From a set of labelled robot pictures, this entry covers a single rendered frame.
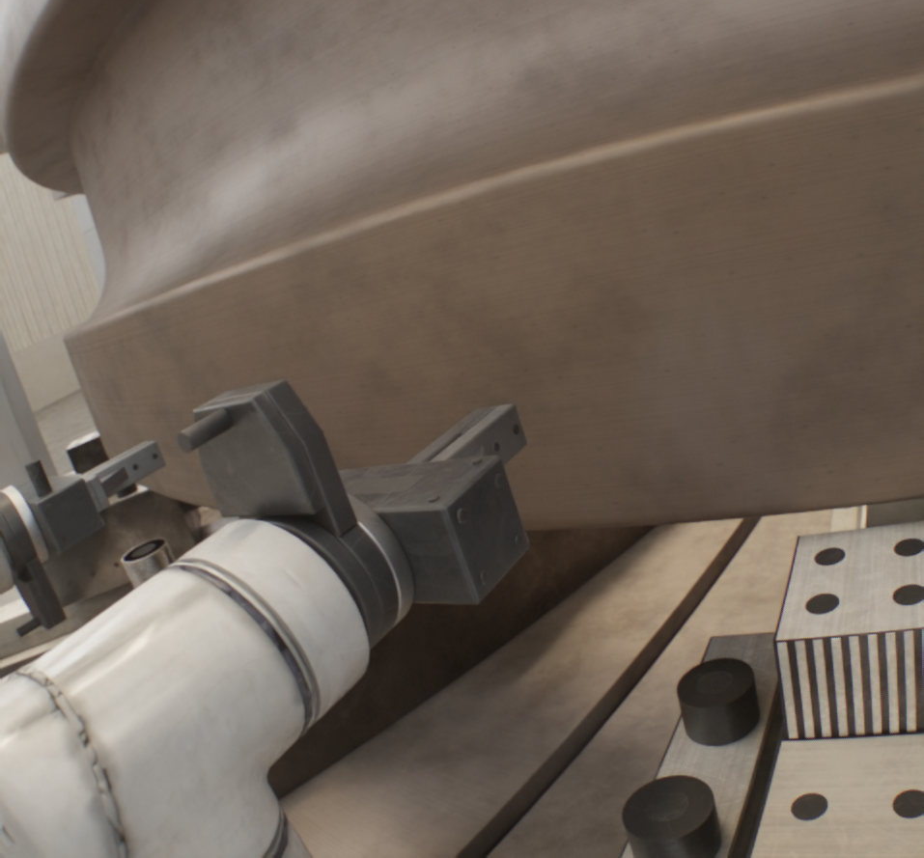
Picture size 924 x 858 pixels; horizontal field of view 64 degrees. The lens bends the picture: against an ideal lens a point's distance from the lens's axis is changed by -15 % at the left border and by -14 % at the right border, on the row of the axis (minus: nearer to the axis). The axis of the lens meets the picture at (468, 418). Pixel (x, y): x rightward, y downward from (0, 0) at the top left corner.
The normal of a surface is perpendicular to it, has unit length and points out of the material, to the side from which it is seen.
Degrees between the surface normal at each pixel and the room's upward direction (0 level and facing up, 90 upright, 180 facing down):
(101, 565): 90
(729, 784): 0
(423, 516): 90
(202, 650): 55
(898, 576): 0
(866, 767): 0
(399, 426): 90
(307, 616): 73
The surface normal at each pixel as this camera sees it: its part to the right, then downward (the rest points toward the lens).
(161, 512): 0.29, 0.18
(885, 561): -0.30, -0.92
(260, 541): 0.09, -0.86
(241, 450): -0.49, 0.39
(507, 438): 0.81, -0.11
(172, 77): -0.66, 0.40
